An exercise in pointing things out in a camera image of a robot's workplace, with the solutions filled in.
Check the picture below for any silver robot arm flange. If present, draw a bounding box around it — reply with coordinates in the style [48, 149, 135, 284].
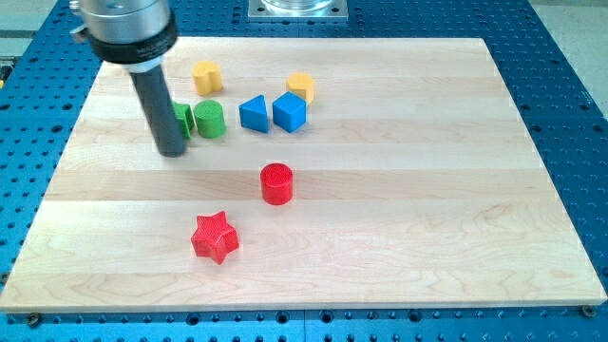
[69, 0, 178, 73]

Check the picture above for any light wooden board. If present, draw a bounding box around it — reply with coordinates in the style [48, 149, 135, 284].
[1, 37, 607, 314]

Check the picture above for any red cylinder block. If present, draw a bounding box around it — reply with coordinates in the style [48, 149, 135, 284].
[260, 163, 294, 205]

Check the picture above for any blue cube block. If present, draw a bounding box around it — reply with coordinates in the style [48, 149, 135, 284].
[272, 92, 307, 133]

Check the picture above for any blue triangle block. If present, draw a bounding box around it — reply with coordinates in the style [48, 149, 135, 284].
[238, 95, 270, 133]

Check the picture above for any yellow hexagon block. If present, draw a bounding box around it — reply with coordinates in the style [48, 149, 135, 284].
[286, 72, 314, 105]

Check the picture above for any green cylinder block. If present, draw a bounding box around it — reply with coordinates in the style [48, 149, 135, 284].
[194, 100, 226, 139]

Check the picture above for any red star block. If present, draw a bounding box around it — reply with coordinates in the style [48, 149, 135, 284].
[191, 211, 239, 264]

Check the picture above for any green cube block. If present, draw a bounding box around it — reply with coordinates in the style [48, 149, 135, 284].
[172, 101, 195, 140]

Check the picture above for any yellow heart block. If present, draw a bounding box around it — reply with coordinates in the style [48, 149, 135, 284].
[192, 61, 223, 96]

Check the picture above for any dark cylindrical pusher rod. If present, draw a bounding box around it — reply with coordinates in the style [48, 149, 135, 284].
[130, 66, 185, 158]

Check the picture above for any blue perforated metal table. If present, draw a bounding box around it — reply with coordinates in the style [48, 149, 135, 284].
[1, 0, 607, 341]

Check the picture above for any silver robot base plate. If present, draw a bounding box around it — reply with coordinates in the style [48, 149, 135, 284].
[247, 0, 349, 22]

